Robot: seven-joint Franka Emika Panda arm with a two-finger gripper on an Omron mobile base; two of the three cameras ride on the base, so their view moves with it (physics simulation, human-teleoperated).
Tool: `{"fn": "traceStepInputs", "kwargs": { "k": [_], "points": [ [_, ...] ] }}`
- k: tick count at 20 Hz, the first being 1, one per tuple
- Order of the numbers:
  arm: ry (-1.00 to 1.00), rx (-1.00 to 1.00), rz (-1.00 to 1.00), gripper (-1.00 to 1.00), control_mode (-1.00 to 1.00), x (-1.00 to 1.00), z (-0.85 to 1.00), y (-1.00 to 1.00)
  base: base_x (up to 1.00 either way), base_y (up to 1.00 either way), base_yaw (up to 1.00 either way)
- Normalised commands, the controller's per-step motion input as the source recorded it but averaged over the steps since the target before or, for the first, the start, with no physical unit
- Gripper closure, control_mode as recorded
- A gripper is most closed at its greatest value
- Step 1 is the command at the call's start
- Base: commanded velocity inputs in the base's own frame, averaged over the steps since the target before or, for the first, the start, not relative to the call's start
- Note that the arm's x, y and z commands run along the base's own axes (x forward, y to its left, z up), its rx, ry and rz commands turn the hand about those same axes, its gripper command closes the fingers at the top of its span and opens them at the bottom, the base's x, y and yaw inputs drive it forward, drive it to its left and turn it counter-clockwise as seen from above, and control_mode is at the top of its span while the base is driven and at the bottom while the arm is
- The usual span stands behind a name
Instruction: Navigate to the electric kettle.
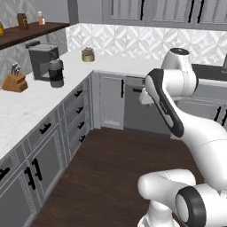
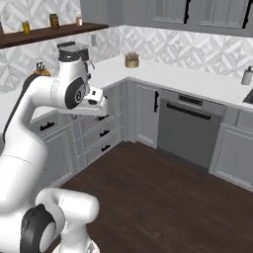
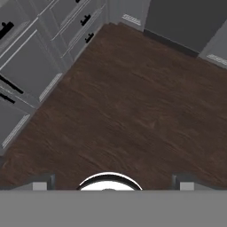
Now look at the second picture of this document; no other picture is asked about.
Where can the grey soap dispenser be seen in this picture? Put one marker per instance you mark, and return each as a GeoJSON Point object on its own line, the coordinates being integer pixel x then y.
{"type": "Point", "coordinates": [247, 76]}

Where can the black sink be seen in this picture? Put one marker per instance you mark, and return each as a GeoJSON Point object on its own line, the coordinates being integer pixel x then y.
{"type": "Point", "coordinates": [249, 97]}

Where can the narrow grey cupboard door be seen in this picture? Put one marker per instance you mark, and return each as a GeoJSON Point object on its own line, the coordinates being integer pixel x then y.
{"type": "Point", "coordinates": [145, 115]}

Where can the grey dishwasher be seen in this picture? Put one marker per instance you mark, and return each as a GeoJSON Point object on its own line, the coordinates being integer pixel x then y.
{"type": "Point", "coordinates": [189, 138]}

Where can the black and silver coffee machine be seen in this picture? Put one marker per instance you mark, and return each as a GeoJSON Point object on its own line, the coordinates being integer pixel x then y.
{"type": "Point", "coordinates": [74, 49]}

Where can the yellow glass jar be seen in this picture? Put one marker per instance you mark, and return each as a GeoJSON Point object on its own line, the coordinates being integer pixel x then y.
{"type": "Point", "coordinates": [26, 27]}

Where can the white wall outlet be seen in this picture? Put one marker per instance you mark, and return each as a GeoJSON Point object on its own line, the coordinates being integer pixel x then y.
{"type": "Point", "coordinates": [93, 40]}

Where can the brown glass jar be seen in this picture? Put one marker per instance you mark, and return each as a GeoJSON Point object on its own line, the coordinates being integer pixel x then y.
{"type": "Point", "coordinates": [54, 21]}

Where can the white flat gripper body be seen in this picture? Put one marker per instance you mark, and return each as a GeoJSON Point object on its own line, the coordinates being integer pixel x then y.
{"type": "Point", "coordinates": [89, 110]}

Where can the small orange jar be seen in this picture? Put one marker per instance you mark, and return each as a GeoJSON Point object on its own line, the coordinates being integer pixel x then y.
{"type": "Point", "coordinates": [79, 20]}

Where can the grey upper cupboards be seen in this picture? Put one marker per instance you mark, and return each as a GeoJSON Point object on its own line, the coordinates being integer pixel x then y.
{"type": "Point", "coordinates": [214, 15]}

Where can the gold pot with plant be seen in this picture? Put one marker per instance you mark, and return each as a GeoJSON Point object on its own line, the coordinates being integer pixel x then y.
{"type": "Point", "coordinates": [131, 62]}

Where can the wide grey drawer front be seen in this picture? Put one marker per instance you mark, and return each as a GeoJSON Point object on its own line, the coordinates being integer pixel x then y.
{"type": "Point", "coordinates": [61, 123]}

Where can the dark wooden wall shelf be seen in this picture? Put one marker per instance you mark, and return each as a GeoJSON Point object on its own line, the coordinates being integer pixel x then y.
{"type": "Point", "coordinates": [49, 34]}

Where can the grey base cupboard under sink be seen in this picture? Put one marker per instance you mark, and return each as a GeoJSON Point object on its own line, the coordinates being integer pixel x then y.
{"type": "Point", "coordinates": [234, 154]}

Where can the wooden knife block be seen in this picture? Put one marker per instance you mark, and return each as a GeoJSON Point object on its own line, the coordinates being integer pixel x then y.
{"type": "Point", "coordinates": [42, 70]}

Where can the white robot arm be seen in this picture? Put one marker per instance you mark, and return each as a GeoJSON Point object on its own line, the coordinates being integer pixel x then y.
{"type": "Point", "coordinates": [29, 158]}

